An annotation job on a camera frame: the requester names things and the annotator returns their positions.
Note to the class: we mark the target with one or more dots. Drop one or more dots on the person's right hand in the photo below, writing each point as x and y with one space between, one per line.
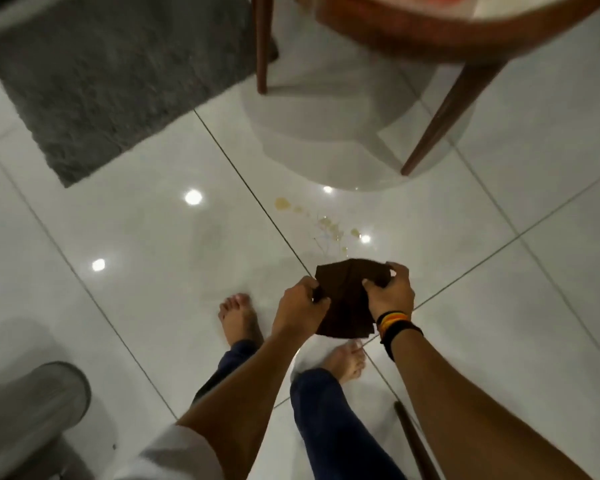
392 297

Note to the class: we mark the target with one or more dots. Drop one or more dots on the person's left hand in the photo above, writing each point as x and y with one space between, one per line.
295 309

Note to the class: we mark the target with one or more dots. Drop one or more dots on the person's left thumb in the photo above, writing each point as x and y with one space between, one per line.
320 301

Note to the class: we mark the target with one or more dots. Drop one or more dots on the person's right thumb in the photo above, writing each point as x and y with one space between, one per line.
371 284

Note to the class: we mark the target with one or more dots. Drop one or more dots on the dark brown cloth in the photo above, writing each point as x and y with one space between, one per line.
345 302

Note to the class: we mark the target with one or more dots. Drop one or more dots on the person's left forearm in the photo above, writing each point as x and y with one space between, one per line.
245 394

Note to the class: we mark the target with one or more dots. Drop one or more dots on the person's right forearm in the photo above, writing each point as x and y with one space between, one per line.
460 409

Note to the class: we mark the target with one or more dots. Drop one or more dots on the striped multicolour wristband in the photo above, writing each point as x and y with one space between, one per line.
394 320

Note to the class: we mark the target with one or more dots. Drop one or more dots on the black wristband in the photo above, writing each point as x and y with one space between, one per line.
399 335

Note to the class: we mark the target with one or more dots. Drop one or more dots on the person's right foot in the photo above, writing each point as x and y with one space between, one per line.
347 362

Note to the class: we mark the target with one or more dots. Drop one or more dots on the person's foot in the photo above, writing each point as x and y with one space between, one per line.
240 319
347 362

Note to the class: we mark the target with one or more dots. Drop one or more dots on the yellowish liquid spill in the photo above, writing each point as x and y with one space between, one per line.
325 225

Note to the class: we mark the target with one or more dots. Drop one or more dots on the person's left foot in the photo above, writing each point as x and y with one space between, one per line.
240 319

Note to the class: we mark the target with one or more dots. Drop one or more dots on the blue left trouser leg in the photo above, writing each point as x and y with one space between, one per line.
230 367

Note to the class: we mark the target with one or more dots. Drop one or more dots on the blue trouser leg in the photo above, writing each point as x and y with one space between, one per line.
340 429
230 367

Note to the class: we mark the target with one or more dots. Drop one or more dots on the blue right trouser leg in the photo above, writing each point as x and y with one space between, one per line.
340 429

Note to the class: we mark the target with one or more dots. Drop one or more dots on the dark wooden chair leg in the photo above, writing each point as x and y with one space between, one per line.
415 444

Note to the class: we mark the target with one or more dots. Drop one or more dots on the white sleeve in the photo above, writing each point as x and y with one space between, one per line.
180 457

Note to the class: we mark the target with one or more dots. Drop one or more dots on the round wooden table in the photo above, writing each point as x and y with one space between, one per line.
430 32

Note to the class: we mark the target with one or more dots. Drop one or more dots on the grey shaggy rug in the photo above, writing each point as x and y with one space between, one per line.
110 74

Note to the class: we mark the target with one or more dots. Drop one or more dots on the silver metal bin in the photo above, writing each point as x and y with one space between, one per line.
25 419

